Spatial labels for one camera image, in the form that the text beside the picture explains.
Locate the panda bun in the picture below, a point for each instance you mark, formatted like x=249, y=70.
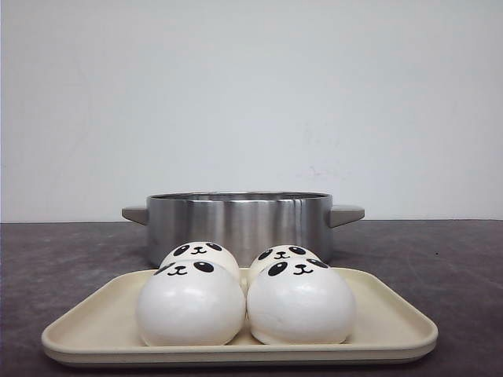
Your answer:
x=300, y=301
x=279, y=253
x=207, y=251
x=190, y=303

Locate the stainless steel steamer pot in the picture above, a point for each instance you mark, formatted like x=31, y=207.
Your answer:
x=245, y=223

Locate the cream rectangular serving tray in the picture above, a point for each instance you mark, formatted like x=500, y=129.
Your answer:
x=101, y=331

